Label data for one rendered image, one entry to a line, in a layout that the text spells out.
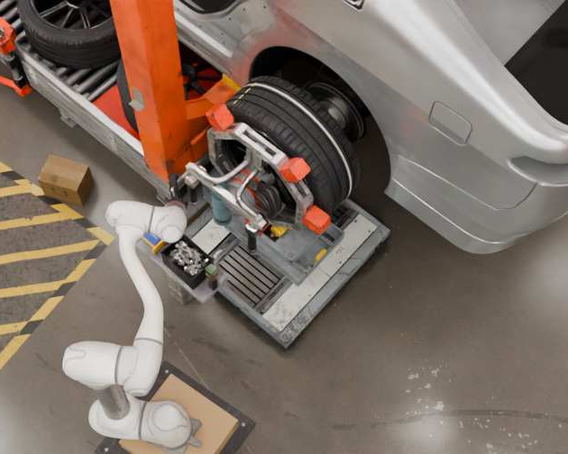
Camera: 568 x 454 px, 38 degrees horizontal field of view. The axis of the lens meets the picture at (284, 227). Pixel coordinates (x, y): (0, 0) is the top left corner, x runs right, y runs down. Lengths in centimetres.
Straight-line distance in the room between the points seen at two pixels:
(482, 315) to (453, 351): 26
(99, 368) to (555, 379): 236
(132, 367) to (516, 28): 238
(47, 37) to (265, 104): 156
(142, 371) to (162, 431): 57
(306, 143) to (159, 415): 121
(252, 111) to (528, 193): 111
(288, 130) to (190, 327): 132
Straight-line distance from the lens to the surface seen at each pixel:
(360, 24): 303
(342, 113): 367
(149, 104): 343
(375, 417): 408
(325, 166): 334
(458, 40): 292
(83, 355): 289
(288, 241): 411
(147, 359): 286
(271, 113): 334
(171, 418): 336
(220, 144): 365
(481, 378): 424
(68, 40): 452
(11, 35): 461
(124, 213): 306
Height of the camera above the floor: 392
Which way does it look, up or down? 63 degrees down
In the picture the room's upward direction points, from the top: 4 degrees clockwise
